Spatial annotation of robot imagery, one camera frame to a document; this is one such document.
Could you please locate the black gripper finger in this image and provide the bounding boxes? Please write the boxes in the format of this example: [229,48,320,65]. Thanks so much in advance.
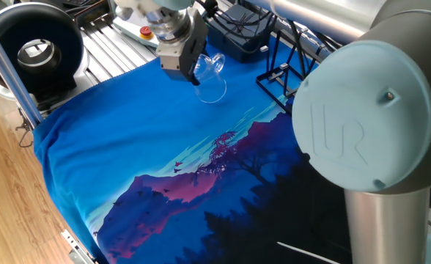
[187,62,202,87]

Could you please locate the silver Schunk gripper body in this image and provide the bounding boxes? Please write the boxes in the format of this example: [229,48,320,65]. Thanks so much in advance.
[155,7,210,84]

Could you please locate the clear plastic cup with handle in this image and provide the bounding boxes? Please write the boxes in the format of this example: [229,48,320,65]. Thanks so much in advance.
[193,52,228,105]

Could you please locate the white teach pendant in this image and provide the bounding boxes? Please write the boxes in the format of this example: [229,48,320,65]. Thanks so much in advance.
[111,14,161,48]

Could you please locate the dark blue ribboned gift box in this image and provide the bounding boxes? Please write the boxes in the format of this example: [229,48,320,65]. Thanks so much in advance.
[205,3,277,64]

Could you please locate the blue landscape print cloth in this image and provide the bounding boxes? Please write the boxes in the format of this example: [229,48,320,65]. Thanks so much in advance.
[33,34,431,264]

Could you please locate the silver metal bar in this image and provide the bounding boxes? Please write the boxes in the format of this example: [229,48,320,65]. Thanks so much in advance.
[0,12,45,130]

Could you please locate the black wire cup rack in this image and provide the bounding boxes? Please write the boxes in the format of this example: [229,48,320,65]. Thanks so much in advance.
[255,27,325,114]

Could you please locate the black round ring device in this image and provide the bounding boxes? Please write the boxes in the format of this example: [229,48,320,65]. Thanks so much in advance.
[0,1,89,97]

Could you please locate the thin white cable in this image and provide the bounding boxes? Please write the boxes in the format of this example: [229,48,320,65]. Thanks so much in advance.
[276,241,342,264]

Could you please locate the metal table bracket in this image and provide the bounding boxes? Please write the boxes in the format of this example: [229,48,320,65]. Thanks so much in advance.
[60,229,97,264]

